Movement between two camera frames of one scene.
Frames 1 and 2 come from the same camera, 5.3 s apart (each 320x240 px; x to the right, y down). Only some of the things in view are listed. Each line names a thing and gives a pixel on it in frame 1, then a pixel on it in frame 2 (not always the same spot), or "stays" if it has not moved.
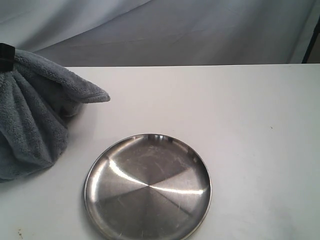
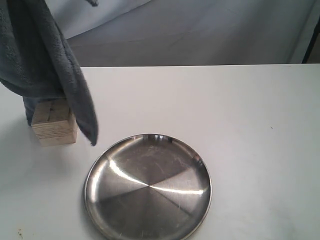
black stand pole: [315, 34] stays
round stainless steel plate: [147, 186] stays
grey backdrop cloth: [105, 33] stays
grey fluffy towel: [36, 98] -> [38, 61]
